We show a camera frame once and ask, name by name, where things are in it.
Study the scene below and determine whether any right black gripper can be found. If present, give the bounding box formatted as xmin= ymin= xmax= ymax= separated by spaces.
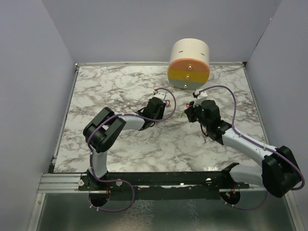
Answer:
xmin=185 ymin=100 xmax=210 ymax=129

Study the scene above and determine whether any red tagged key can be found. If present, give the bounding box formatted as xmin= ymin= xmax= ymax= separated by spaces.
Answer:
xmin=166 ymin=100 xmax=171 ymax=108

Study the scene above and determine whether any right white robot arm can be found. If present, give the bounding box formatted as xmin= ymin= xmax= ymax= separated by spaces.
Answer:
xmin=184 ymin=100 xmax=302 ymax=198

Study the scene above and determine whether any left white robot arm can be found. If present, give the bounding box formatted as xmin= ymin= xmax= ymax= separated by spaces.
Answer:
xmin=83 ymin=96 xmax=167 ymax=190

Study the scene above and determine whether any round three-drawer mini cabinet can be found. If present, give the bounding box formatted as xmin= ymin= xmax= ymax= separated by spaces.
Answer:
xmin=167 ymin=38 xmax=210 ymax=90

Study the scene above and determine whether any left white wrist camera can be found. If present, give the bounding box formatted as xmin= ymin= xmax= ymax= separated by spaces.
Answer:
xmin=154 ymin=89 xmax=167 ymax=102

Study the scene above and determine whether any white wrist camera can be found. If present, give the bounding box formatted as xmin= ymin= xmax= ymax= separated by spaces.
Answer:
xmin=154 ymin=89 xmax=167 ymax=102
xmin=193 ymin=89 xmax=208 ymax=107

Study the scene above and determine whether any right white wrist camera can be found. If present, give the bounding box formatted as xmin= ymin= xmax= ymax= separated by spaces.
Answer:
xmin=193 ymin=89 xmax=208 ymax=107

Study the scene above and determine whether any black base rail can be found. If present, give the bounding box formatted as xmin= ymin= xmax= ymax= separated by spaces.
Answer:
xmin=78 ymin=170 xmax=249 ymax=201

